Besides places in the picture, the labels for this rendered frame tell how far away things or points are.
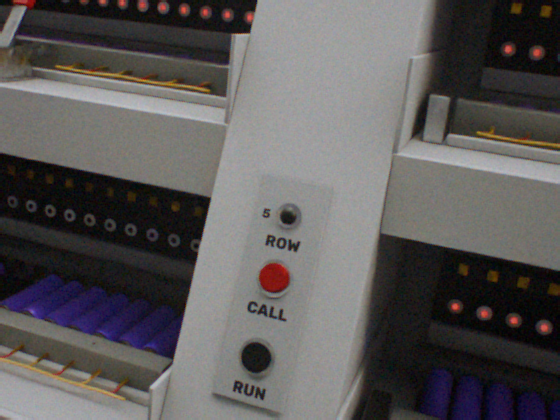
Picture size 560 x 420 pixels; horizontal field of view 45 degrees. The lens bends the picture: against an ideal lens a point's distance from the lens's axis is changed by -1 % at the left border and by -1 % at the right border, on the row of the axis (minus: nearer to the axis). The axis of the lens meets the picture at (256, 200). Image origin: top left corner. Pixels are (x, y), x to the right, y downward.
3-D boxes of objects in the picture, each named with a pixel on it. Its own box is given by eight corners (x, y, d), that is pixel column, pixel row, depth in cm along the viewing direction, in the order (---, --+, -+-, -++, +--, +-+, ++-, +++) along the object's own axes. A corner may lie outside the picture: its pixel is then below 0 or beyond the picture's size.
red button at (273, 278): (283, 296, 36) (290, 266, 36) (255, 289, 36) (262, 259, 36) (288, 296, 37) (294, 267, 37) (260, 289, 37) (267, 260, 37)
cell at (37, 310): (85, 304, 55) (34, 336, 49) (66, 298, 55) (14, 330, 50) (86, 283, 54) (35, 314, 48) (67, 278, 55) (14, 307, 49)
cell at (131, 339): (175, 329, 52) (133, 367, 47) (154, 323, 53) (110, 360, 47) (177, 308, 52) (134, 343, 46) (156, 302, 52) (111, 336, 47)
